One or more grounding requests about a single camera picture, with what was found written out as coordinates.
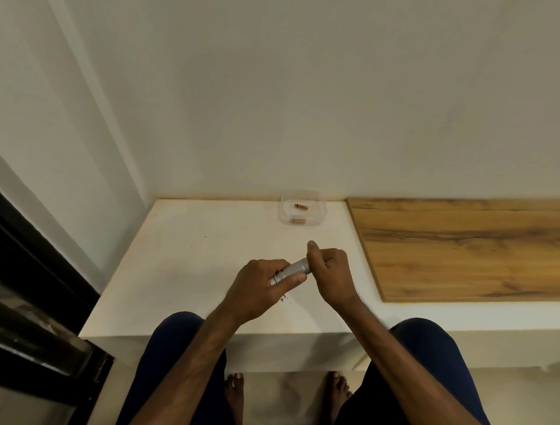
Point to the person's left hand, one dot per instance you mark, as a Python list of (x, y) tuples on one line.
[(251, 291)]

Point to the person's right hand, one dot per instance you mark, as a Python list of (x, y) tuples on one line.
[(332, 280)]

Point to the person's left fingers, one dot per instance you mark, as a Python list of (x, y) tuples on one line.
[(289, 280)]

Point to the person's right thumb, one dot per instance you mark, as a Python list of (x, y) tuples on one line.
[(313, 255)]

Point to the silver metal flashlight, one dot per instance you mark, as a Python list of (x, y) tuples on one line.
[(292, 269)]

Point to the person's left forearm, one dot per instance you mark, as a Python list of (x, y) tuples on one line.
[(188, 372)]

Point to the person's right forearm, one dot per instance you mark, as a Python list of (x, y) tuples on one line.
[(402, 367)]

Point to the clear plastic container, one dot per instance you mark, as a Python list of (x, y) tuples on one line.
[(303, 209)]

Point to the person's right foot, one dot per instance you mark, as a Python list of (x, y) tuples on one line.
[(334, 394)]

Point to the person's foot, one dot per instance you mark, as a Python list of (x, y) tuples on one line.
[(235, 396), (334, 394)]

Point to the person's left foot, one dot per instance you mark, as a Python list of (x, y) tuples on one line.
[(235, 396)]

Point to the person's left leg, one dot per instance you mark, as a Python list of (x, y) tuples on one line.
[(175, 367)]

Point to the person's leg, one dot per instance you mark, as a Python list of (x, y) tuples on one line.
[(175, 367), (420, 372)]

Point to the wooden board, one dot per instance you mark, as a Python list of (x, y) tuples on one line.
[(459, 249)]

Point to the person's right leg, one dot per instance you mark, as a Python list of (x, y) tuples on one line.
[(420, 372)]

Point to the black door frame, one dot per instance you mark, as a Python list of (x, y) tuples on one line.
[(39, 315)]

